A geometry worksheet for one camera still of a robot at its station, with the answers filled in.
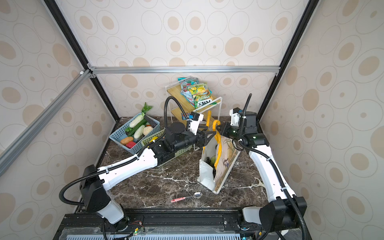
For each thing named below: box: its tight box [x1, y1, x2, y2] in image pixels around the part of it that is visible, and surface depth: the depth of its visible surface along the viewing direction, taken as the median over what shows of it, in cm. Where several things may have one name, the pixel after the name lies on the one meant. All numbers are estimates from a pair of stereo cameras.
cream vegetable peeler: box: [240, 177, 266, 189], surface depth 88 cm
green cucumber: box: [126, 119, 148, 137], surface depth 108 cm
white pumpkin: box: [142, 126, 153, 136], surface depth 105 cm
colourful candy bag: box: [177, 76, 199, 106], surface depth 89 cm
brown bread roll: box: [120, 136, 134, 145], surface depth 102 cm
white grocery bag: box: [197, 119, 242, 195], surface depth 81 cm
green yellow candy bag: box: [188, 83, 217, 109], surface depth 80 cm
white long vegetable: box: [133, 124, 146, 139], surface depth 108 cm
